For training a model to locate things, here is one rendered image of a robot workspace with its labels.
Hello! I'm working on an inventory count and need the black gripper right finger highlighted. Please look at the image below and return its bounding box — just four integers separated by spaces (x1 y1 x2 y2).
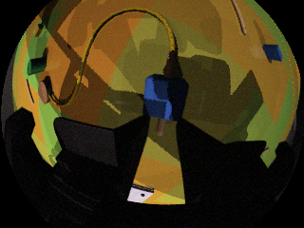
175 118 267 204

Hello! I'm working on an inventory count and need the round wooden button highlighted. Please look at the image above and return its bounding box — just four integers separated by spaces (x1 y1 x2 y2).
38 80 52 105

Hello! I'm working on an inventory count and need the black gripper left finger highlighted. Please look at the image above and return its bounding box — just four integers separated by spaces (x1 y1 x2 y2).
53 115 151 201

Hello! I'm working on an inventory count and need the dark grey thin rod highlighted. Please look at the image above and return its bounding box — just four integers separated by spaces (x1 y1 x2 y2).
232 0 247 34

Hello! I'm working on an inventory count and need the yellow string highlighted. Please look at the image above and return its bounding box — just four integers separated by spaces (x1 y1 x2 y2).
49 7 178 136

